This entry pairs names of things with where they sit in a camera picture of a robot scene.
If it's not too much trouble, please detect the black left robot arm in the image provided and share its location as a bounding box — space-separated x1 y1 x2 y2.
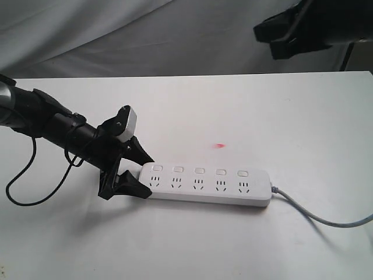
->
1 76 153 200

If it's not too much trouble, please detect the grey backdrop cloth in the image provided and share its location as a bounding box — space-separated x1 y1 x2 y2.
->
0 0 373 80

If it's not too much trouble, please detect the black tripod stand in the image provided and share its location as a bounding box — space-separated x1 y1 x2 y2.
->
339 43 355 72

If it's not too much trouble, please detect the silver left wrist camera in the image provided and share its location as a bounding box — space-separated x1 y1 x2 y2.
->
114 105 137 143

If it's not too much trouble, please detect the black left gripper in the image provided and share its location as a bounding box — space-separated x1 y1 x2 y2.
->
93 117 154 200

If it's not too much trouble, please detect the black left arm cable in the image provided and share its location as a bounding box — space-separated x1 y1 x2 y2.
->
4 136 88 207

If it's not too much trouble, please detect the white five-outlet power strip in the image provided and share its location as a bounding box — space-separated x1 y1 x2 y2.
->
139 163 272 207

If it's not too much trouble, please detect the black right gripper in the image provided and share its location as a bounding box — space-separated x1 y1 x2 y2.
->
254 1 372 60

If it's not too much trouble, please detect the grey power cord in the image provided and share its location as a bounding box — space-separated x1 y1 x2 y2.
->
270 184 373 228

